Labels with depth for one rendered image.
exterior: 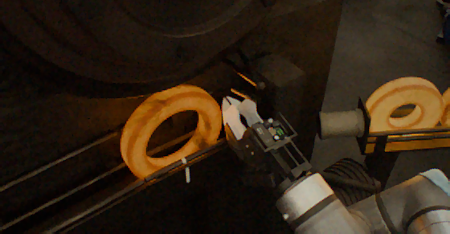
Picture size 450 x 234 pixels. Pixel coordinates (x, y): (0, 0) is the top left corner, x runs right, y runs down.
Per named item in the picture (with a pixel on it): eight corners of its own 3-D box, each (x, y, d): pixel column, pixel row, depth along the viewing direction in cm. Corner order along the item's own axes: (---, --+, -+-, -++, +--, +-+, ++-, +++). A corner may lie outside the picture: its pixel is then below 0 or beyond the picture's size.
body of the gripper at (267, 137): (278, 108, 67) (322, 163, 62) (265, 133, 74) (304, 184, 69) (243, 125, 64) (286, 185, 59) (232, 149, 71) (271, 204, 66)
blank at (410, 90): (368, 79, 76) (373, 89, 74) (446, 73, 75) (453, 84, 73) (359, 134, 86) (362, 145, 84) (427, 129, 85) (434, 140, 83)
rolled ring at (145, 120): (222, 78, 65) (210, 68, 67) (119, 122, 57) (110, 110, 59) (222, 153, 77) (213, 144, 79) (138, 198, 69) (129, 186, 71)
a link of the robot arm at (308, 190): (321, 206, 68) (280, 233, 64) (304, 183, 70) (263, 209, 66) (342, 186, 61) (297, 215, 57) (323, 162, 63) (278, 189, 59)
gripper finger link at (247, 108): (243, 77, 72) (272, 115, 68) (237, 96, 77) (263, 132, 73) (230, 83, 70) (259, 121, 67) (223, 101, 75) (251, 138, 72)
